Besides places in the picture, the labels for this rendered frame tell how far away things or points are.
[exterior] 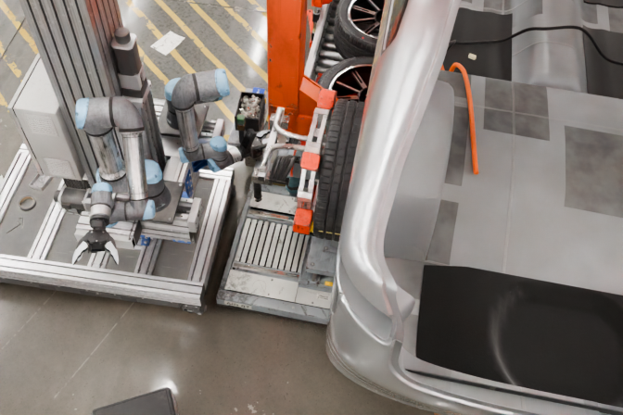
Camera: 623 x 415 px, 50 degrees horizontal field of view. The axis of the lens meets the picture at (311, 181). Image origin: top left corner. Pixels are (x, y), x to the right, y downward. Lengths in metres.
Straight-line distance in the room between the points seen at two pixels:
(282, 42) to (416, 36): 1.02
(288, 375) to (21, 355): 1.37
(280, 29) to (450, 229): 1.19
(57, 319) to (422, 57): 2.44
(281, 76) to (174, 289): 1.21
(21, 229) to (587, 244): 2.84
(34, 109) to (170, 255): 1.11
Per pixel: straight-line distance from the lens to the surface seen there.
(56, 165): 3.25
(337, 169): 2.78
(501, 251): 2.92
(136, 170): 2.63
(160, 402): 3.17
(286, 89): 3.40
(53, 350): 3.76
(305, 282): 3.57
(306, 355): 3.57
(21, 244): 3.87
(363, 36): 4.30
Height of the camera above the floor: 3.31
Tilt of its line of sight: 54 degrees down
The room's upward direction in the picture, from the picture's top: 4 degrees clockwise
